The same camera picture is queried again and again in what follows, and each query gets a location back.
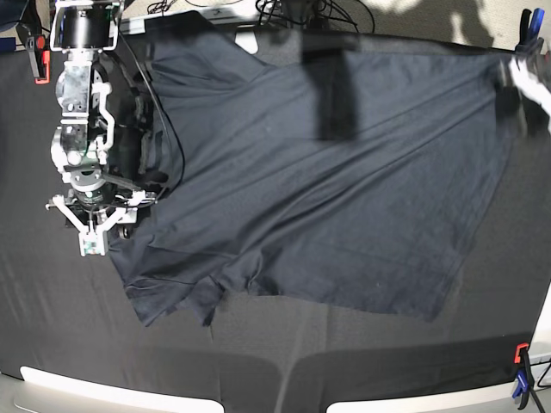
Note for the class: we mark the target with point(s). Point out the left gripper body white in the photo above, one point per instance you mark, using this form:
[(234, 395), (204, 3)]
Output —
[(529, 85)]

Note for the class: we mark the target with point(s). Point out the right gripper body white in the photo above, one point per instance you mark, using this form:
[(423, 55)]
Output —
[(79, 216)]

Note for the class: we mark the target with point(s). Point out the black t-shirt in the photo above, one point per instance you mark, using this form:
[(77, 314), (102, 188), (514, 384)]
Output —
[(353, 179)]

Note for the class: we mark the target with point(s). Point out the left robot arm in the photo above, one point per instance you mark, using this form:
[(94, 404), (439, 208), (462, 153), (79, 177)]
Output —
[(538, 64)]

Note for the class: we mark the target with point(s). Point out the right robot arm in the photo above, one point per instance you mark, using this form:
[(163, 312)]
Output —
[(99, 147)]

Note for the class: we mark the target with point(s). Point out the blue clamp top right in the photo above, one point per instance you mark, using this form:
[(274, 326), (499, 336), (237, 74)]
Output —
[(529, 30)]

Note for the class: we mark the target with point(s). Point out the black table cover cloth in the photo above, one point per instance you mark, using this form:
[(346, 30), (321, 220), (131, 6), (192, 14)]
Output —
[(70, 315)]

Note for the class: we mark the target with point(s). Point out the orange clamp top left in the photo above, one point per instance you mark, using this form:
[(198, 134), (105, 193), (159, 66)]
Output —
[(39, 57)]

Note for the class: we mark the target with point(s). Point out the white tab on table edge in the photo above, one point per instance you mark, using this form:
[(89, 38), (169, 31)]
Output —
[(246, 39)]

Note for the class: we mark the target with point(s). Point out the orange blue clamp bottom right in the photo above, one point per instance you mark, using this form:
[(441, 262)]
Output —
[(525, 387)]

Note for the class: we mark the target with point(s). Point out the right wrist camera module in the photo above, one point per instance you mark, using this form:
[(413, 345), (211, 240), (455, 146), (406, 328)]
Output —
[(92, 243)]

